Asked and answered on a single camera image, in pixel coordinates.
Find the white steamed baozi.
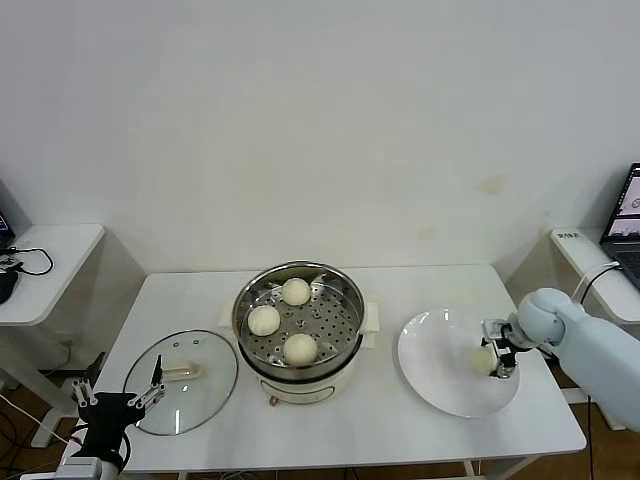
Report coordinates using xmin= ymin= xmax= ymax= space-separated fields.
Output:
xmin=282 ymin=277 xmax=312 ymax=306
xmin=471 ymin=348 xmax=497 ymax=377
xmin=282 ymin=333 xmax=319 ymax=366
xmin=248 ymin=305 xmax=280 ymax=337

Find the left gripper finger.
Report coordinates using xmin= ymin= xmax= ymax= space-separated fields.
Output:
xmin=70 ymin=352 xmax=106 ymax=409
xmin=127 ymin=353 xmax=167 ymax=414

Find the white side table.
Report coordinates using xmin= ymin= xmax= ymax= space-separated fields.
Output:
xmin=504 ymin=227 xmax=640 ymax=431
xmin=0 ymin=223 xmax=146 ymax=446

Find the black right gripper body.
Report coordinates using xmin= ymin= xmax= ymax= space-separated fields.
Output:
xmin=499 ymin=319 xmax=521 ymax=354

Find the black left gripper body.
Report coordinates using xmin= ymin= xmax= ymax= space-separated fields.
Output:
xmin=79 ymin=393 xmax=147 ymax=462

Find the white round plate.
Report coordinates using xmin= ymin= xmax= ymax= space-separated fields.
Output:
xmin=397 ymin=308 xmax=522 ymax=419

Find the stainless steel steamer basket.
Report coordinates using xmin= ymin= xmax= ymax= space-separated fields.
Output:
xmin=218 ymin=259 xmax=380 ymax=371

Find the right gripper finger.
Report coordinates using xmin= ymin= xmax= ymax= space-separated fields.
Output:
xmin=481 ymin=321 xmax=506 ymax=349
xmin=492 ymin=349 xmax=520 ymax=380

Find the white laptop cable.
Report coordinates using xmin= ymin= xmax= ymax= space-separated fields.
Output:
xmin=572 ymin=261 xmax=620 ymax=304

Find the black open laptop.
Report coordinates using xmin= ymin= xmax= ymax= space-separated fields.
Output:
xmin=0 ymin=177 xmax=15 ymax=247
xmin=599 ymin=161 xmax=640 ymax=291

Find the thin black looped cable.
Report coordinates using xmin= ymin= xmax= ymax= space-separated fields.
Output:
xmin=8 ymin=245 xmax=54 ymax=276

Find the black cable with adapter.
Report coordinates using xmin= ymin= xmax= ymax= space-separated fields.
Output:
xmin=581 ymin=263 xmax=624 ymax=304

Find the glass lid with cream handle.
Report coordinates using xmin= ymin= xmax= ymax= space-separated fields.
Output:
xmin=122 ymin=328 xmax=239 ymax=435

